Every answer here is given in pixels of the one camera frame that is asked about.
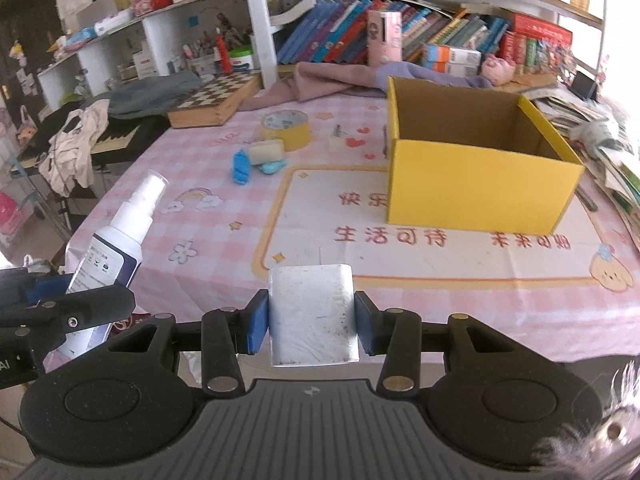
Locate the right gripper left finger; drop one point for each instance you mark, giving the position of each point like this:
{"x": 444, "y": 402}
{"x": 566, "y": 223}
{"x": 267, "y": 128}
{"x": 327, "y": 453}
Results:
{"x": 226, "y": 333}

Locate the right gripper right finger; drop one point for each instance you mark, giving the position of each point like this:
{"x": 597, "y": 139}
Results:
{"x": 396, "y": 334}

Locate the white rectangular block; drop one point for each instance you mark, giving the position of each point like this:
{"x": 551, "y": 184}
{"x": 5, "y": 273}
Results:
{"x": 312, "y": 320}

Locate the white blue spray bottle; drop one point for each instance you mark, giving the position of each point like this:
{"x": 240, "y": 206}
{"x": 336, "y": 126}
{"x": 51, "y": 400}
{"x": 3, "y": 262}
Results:
{"x": 113, "y": 257}

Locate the blue packet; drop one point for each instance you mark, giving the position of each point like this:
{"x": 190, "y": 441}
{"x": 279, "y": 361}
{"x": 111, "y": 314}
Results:
{"x": 241, "y": 168}

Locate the beige cylindrical roll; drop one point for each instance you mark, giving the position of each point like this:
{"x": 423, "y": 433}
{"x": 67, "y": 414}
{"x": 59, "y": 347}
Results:
{"x": 262, "y": 152}

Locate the pink checkered tablecloth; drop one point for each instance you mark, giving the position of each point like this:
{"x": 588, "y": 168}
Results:
{"x": 569, "y": 296}

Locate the light blue toy clock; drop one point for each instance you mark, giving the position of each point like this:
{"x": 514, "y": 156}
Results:
{"x": 270, "y": 168}

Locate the cream shirt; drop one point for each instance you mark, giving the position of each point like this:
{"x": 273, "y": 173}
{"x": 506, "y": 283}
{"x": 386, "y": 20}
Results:
{"x": 68, "y": 161}

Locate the yellow cardboard box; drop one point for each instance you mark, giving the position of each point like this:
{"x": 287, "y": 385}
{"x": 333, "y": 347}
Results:
{"x": 475, "y": 160}

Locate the black keyboard piano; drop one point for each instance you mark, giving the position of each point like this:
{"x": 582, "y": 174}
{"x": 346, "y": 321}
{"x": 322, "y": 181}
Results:
{"x": 122, "y": 141}

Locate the yellow tape roll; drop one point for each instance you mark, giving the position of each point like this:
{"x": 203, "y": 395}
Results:
{"x": 291, "y": 127}

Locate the wooden chess board box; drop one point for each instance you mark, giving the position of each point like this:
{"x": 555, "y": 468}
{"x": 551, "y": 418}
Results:
{"x": 216, "y": 102}

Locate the grey garment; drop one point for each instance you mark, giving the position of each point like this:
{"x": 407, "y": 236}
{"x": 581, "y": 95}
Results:
{"x": 150, "y": 96}

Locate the lavender cloth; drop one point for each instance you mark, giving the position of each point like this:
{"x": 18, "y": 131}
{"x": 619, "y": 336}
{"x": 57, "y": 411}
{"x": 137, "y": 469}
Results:
{"x": 412, "y": 71}

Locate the pink cloth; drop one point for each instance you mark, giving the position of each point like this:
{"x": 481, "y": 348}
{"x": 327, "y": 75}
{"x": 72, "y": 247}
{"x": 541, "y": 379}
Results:
{"x": 309, "y": 81}

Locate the white pen holder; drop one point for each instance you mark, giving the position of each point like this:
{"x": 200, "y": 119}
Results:
{"x": 205, "y": 65}

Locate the red bottle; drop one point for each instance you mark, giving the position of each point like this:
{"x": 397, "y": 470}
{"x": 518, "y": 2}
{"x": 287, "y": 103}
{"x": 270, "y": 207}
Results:
{"x": 225, "y": 62}

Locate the green lid white jar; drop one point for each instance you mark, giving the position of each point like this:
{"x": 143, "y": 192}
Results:
{"x": 242, "y": 59}

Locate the orange white medicine boxes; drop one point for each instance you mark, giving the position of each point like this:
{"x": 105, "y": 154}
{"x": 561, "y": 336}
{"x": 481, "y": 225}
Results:
{"x": 457, "y": 62}

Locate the stack of papers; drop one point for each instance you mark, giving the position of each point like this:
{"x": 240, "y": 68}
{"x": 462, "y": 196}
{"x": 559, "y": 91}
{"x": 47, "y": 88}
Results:
{"x": 601, "y": 145}

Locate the pink pig plush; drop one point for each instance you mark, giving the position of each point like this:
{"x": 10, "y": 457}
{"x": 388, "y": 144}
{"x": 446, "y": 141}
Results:
{"x": 498, "y": 71}

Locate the pink cylindrical box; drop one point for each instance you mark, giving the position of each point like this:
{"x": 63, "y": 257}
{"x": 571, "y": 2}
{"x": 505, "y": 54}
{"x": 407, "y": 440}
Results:
{"x": 384, "y": 37}

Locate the row of leaning books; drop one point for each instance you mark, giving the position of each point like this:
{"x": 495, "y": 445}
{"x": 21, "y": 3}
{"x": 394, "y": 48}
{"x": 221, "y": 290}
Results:
{"x": 335, "y": 31}

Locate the red book set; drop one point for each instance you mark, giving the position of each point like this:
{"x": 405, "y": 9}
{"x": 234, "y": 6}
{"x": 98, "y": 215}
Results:
{"x": 534, "y": 45}

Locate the white bookshelf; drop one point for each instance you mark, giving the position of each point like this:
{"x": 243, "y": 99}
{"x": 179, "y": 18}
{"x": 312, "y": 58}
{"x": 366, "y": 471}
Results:
{"x": 165, "y": 32}

